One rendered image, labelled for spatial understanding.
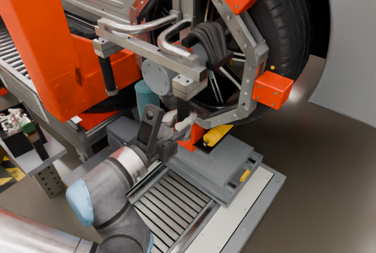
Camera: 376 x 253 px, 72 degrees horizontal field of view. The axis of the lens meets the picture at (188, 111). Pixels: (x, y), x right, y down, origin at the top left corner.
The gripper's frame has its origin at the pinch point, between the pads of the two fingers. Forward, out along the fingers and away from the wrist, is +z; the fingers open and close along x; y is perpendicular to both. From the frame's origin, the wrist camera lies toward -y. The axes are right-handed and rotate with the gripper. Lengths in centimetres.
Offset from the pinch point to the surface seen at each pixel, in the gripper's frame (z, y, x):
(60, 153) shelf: -22, 39, -53
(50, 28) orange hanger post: -5, -10, -60
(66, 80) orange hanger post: -7, 12, -59
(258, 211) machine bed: 30, 75, 21
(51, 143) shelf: -21, 38, -61
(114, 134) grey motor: 2, 44, -49
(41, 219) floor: -42, 83, -65
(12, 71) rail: -4, 44, -147
